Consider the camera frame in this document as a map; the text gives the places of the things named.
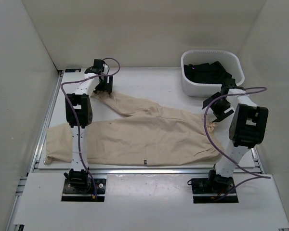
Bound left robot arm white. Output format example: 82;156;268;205
60;59;113;196

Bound purple cable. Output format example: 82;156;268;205
203;87;272;200
61;57;121;200

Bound black trousers in basket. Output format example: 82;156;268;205
184;61;232;84

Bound aluminium front rail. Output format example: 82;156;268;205
14;167;234;200

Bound beige trousers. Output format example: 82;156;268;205
43;91;225;167

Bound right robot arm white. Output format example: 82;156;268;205
202;78;269;193

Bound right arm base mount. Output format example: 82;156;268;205
187;178;239;204

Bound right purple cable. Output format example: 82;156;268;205
203;87;272;200

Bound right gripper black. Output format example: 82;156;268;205
203;92;234;123

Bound white plastic basket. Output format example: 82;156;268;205
181;50;245;97

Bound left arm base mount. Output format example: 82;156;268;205
61;178;106;202

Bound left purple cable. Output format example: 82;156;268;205
61;57;121;200

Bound dark corner sticker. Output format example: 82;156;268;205
65;68;81;73

